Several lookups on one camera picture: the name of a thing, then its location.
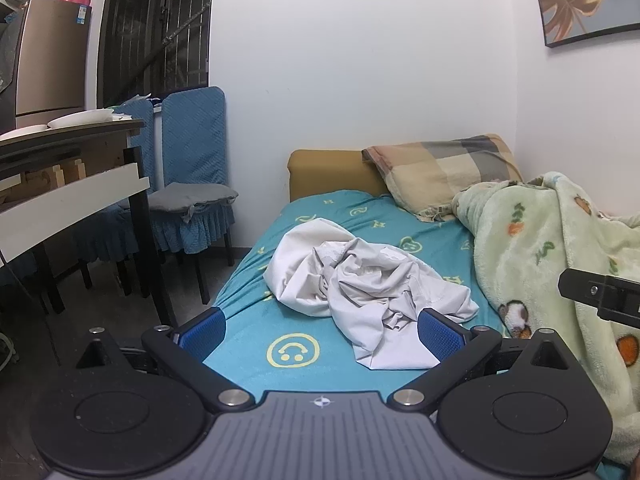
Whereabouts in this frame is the blue covered chair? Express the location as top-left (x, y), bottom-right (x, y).
top-left (75, 97), bottom-right (156, 296)
top-left (150, 86), bottom-right (240, 306)

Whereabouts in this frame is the teal printed bed sheet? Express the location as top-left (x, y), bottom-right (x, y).
top-left (197, 190), bottom-right (516, 403)

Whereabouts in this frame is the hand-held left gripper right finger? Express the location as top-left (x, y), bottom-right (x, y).
top-left (387, 307), bottom-right (573, 413)

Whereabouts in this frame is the white plate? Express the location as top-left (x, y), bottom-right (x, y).
top-left (47, 108), bottom-right (115, 129)
top-left (0, 124), bottom-right (51, 141)

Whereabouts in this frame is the framed leaf wall picture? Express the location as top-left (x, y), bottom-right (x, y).
top-left (529, 0), bottom-right (640, 49)

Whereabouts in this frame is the green printed fleece blanket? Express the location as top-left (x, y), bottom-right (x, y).
top-left (451, 171), bottom-right (640, 467)

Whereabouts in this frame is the plaid pillow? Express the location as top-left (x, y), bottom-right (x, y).
top-left (362, 133), bottom-right (524, 222)

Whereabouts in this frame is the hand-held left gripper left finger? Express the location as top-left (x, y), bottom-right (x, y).
top-left (75, 306), bottom-right (256, 413)

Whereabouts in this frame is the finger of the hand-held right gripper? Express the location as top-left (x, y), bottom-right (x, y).
top-left (558, 267), bottom-right (640, 331)

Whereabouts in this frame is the grey seat cushion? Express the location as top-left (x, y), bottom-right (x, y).
top-left (148, 182), bottom-right (239, 223)

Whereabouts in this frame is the tan padded headboard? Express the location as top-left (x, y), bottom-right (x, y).
top-left (287, 148), bottom-right (390, 203)

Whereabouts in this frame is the dark wooden table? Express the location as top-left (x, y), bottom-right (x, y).
top-left (0, 117), bottom-right (176, 328)

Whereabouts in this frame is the white garment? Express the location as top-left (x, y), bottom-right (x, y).
top-left (263, 217), bottom-right (481, 372)

